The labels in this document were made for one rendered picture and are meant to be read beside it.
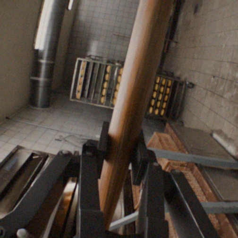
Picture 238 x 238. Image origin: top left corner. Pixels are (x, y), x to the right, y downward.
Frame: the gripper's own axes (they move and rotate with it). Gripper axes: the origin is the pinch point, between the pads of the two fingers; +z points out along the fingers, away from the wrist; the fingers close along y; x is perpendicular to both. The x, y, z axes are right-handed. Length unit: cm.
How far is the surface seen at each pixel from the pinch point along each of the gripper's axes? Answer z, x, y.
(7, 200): 73, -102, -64
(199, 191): 63, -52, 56
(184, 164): 94, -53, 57
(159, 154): 85, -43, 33
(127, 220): 38, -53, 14
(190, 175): 79, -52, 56
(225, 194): 54, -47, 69
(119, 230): 69, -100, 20
